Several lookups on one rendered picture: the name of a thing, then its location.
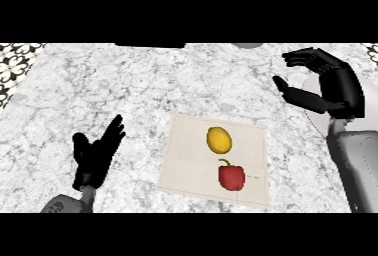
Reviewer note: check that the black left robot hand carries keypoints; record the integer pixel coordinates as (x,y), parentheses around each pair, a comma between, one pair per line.
(94,156)

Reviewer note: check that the grey round object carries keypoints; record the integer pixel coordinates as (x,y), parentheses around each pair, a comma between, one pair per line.
(246,45)

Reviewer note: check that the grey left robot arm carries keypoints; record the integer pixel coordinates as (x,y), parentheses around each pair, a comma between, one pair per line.
(75,202)

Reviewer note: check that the beige placemat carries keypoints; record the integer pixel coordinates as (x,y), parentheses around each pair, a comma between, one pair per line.
(217,160)

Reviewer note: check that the red bell pepper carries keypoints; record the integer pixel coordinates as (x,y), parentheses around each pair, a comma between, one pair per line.
(233,177)

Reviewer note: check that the yellow lemon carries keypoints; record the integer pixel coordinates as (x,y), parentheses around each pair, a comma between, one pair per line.
(220,140)

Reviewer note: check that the black appliance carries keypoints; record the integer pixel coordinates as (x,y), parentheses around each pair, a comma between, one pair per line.
(150,45)

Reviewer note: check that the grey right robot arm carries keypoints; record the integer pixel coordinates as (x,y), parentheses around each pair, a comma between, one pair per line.
(355,166)

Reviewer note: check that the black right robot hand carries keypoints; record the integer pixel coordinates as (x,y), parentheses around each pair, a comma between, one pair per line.
(341,86)

